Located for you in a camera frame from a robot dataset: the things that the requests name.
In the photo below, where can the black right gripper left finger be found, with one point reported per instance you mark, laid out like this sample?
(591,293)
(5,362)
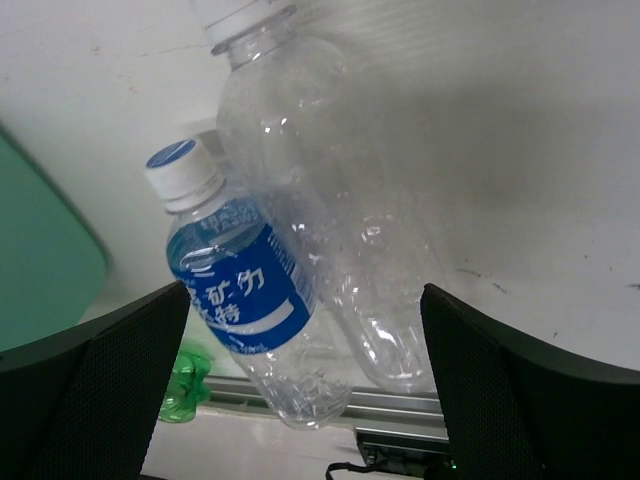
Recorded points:
(83,403)

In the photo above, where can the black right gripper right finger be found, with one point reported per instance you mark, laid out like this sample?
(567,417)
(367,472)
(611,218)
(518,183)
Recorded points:
(517,407)

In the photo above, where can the blue label bottle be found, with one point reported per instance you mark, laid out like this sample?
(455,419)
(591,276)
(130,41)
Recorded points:
(246,284)

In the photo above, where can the clear unlabelled plastic bottle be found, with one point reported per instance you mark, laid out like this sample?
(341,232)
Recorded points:
(303,126)

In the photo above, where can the green plastic bin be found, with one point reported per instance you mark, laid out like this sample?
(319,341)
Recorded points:
(52,267)

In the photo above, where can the green plastic soda bottle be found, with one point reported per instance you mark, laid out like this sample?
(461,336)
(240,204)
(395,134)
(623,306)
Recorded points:
(186,389)

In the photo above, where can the aluminium frame rail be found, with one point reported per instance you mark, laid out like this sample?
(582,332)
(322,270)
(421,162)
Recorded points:
(370,411)

